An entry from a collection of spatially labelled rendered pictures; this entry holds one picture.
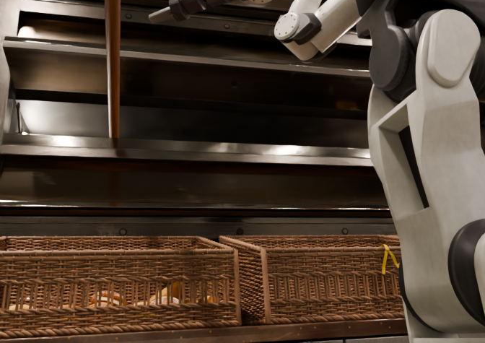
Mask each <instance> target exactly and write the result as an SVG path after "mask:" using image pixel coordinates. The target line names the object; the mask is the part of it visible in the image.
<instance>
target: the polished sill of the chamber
mask: <svg viewBox="0 0 485 343"><path fill-rule="evenodd" d="M1 144H2V145H19V146H38V147H76V148H95V149H133V150H152V151H171V152H209V153H229V154H248V155H286V156H305V157H342V158H362V159H370V149H360V148H343V147H310V146H293V145H276V144H243V143H226V142H194V141H177V140H160V139H127V138H110V137H93V136H61V135H44V134H11V133H3V138H2V143H1Z"/></svg>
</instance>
